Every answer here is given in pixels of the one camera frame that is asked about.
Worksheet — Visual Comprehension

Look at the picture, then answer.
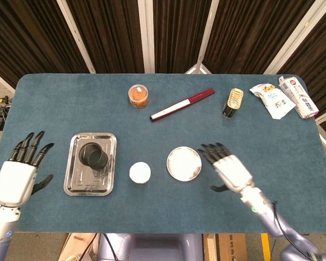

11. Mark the clear jar of rubber bands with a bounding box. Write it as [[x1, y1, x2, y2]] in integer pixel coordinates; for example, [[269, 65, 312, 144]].
[[128, 84, 149, 109]]

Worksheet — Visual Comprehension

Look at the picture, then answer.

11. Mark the light wooden plank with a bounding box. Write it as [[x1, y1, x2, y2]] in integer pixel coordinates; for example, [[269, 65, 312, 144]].
[[58, 233, 97, 261]]

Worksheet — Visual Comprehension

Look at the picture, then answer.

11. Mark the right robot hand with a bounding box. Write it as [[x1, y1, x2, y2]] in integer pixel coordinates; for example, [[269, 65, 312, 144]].
[[197, 142, 255, 194]]

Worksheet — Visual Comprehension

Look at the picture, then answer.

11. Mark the rectangular steel tray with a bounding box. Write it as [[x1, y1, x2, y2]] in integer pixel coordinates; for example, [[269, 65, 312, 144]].
[[63, 132, 117, 196]]

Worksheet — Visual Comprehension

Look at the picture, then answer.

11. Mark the black cup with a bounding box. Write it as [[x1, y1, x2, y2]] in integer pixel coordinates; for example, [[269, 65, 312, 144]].
[[79, 142, 110, 171]]

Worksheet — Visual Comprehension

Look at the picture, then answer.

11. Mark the dark red long box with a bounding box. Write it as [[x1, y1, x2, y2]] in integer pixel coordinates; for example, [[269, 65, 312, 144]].
[[149, 87, 216, 123]]

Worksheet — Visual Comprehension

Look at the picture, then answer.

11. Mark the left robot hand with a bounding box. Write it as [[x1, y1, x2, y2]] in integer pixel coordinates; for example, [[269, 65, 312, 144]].
[[0, 131, 55, 209]]

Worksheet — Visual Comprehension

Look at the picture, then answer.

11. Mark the black tin can gold lid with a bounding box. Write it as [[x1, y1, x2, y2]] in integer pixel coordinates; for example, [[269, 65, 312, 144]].
[[222, 87, 245, 119]]

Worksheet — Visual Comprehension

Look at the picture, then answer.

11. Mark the lavender robot base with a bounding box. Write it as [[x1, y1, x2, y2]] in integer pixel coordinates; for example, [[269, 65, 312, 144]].
[[97, 233, 204, 261]]

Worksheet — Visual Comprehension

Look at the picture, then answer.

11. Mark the white snack packet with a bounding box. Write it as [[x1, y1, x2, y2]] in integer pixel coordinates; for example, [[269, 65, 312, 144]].
[[249, 83, 296, 120]]

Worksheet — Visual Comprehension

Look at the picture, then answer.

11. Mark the white tissue pack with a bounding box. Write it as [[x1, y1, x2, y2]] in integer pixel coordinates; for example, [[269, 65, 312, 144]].
[[278, 76, 319, 119]]

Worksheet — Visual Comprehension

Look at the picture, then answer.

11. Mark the brown cardboard box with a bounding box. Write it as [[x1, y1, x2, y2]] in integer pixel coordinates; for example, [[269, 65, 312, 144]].
[[216, 233, 248, 261]]

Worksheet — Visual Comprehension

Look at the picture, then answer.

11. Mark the dark brown pleated curtain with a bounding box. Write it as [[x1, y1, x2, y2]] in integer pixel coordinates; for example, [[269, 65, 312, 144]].
[[0, 0, 326, 134]]

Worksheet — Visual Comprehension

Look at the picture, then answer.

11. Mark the round steel plate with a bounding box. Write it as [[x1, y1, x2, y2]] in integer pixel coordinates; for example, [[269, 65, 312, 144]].
[[166, 146, 202, 182]]

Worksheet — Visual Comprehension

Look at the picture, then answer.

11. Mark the blue table cloth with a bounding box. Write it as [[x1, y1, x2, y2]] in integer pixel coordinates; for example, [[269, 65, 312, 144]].
[[0, 73, 326, 234]]

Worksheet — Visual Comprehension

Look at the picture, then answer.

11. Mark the floor cable bundle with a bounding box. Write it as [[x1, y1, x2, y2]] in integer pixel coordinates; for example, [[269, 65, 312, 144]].
[[0, 95, 12, 116]]

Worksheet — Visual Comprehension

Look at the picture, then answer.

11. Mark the white paper cup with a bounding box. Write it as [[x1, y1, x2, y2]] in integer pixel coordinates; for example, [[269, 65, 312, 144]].
[[129, 161, 152, 184]]

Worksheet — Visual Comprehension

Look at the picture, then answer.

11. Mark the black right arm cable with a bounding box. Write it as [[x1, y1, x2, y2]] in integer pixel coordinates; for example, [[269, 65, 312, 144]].
[[271, 200, 316, 259]]

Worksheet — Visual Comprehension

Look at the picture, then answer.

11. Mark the white frame post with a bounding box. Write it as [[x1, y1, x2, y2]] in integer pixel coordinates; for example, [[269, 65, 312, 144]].
[[137, 0, 155, 73], [56, 0, 96, 74], [263, 0, 324, 74], [184, 0, 221, 74]]

